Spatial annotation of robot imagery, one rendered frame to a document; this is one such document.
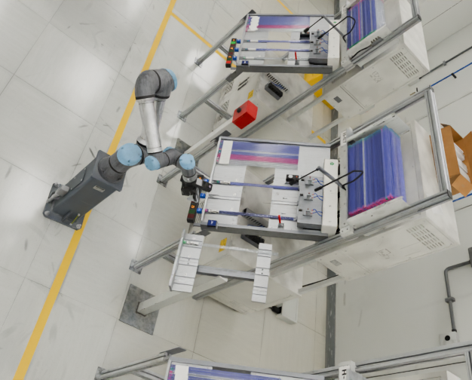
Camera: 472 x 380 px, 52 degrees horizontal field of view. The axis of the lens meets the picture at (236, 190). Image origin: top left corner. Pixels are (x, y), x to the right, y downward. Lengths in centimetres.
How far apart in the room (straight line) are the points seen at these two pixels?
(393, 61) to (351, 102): 46
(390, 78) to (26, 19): 262
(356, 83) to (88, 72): 198
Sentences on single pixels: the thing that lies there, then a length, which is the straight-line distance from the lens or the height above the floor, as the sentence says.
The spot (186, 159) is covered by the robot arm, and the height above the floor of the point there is 100.
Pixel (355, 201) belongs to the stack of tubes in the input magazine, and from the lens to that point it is 260.
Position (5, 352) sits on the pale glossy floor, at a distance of 283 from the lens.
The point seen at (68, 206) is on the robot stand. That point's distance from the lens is 301.
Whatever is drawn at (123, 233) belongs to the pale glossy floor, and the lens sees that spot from 331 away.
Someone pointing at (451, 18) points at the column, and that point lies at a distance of 561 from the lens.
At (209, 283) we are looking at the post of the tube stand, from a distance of 265.
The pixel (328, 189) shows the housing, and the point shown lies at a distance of 279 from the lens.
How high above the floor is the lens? 266
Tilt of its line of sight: 40 degrees down
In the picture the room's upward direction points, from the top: 60 degrees clockwise
